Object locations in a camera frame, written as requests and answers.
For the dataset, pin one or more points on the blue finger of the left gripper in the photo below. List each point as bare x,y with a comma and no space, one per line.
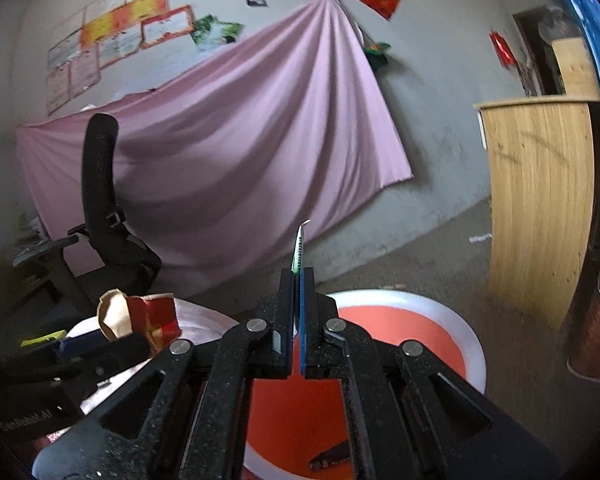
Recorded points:
73,347

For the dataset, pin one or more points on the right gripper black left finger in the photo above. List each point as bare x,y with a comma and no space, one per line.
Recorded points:
283,326

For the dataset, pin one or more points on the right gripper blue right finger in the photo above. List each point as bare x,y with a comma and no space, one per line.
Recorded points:
307,309

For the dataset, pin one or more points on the brown red paper cup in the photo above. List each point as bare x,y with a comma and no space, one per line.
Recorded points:
153,317

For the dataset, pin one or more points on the yellow book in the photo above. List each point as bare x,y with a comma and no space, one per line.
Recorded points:
55,336

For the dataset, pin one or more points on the floral tablecloth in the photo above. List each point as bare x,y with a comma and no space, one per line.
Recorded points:
197,323

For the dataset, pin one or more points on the black office chair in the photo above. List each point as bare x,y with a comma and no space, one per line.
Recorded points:
128,263

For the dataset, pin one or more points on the pink hanging cloth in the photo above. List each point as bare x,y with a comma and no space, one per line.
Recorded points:
217,168

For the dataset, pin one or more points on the green hanging ornament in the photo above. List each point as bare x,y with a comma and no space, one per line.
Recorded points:
377,54

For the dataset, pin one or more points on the green photo poster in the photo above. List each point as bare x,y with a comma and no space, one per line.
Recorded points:
209,33

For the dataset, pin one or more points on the wooden cabinet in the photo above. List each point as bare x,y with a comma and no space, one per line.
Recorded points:
541,161

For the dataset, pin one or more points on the red hanging ornament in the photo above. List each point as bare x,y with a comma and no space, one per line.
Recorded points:
503,51

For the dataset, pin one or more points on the wall certificates cluster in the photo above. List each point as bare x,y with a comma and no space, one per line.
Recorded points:
103,33

